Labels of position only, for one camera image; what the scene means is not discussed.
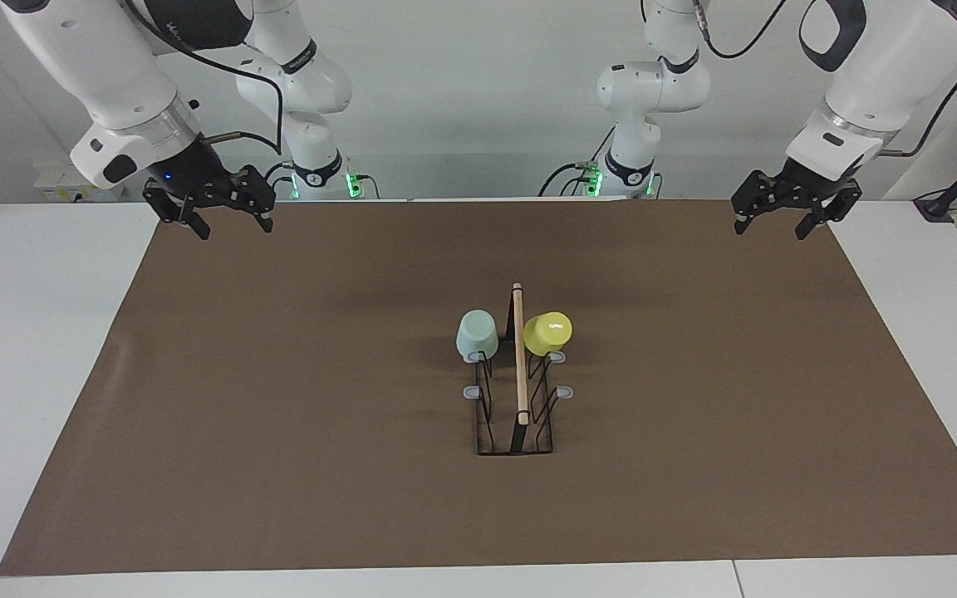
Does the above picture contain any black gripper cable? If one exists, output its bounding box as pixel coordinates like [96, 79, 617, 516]
[697, 0, 957, 159]
[124, 0, 286, 159]

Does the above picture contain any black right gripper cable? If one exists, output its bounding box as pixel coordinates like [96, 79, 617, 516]
[124, 0, 286, 159]

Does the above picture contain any yellow plastic cup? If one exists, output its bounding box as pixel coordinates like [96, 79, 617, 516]
[523, 311, 573, 358]

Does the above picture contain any brown table mat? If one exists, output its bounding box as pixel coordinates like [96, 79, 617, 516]
[0, 199, 957, 576]

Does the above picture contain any pale green plastic cup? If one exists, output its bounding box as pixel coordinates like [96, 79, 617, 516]
[455, 309, 499, 362]

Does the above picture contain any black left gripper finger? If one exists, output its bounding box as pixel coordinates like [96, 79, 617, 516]
[794, 179, 865, 241]
[730, 169, 785, 236]

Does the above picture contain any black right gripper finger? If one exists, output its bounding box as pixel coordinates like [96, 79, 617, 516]
[143, 186, 213, 243]
[224, 164, 277, 233]

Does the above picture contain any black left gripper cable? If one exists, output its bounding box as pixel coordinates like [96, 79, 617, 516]
[697, 0, 957, 159]

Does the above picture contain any white power socket box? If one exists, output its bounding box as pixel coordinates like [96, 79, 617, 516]
[34, 162, 126, 203]

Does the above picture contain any black wire cup rack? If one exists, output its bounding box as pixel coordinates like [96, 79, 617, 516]
[462, 282, 576, 456]

